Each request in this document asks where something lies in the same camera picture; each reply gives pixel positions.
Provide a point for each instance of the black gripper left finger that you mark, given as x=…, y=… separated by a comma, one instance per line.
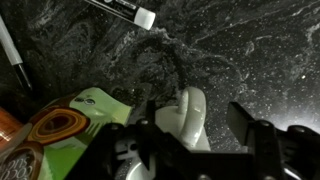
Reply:
x=150, y=111

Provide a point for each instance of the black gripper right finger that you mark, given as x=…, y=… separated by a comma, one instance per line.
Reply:
x=239, y=121

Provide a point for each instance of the white ceramic mug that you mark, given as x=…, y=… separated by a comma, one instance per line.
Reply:
x=188, y=120

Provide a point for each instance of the green snack pouch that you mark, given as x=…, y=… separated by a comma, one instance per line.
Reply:
x=71, y=133

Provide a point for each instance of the black white dry-erase marker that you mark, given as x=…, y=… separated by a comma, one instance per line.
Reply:
x=125, y=10

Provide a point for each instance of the orange soda can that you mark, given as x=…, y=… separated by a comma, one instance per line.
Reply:
x=7, y=124

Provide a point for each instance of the white black pen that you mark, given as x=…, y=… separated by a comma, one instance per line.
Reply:
x=14, y=55

